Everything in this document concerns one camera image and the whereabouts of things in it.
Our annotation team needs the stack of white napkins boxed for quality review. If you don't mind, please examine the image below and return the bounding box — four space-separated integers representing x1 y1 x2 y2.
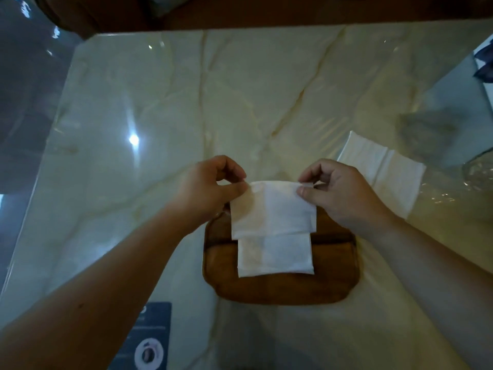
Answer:
337 130 427 220

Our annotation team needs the person's left hand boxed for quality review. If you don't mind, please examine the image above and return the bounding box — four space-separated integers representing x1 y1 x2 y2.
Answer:
169 155 249 233

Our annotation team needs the person's right hand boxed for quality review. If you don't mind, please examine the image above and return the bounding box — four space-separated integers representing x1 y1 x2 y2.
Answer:
297 159 394 238

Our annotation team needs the person's left forearm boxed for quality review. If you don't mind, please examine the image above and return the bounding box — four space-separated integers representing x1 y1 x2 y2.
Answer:
0 206 202 370

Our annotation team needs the white paper napkin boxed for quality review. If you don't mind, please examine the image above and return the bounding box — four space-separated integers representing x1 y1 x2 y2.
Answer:
237 233 315 278
230 180 317 241

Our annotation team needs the dark blue printed card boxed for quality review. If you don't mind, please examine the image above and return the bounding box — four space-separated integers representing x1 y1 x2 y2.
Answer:
114 302 172 370

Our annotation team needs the person's right forearm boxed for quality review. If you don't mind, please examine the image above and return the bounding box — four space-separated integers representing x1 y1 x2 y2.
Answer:
359 215 493 370

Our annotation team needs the brown wooden tray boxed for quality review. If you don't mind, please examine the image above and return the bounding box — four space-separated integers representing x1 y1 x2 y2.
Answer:
202 206 361 305

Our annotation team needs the brown wooden furniture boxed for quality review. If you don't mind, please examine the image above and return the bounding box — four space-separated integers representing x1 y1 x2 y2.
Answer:
36 0 493 40

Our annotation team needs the dark blue cloth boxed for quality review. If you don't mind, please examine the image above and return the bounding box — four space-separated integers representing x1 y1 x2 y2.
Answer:
472 44 493 84

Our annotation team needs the clear plastic table cover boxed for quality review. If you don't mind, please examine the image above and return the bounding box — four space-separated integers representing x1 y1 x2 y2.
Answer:
0 18 493 370

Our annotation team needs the clear glass bowl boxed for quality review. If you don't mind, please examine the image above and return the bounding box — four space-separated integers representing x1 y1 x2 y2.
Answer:
461 148 493 194

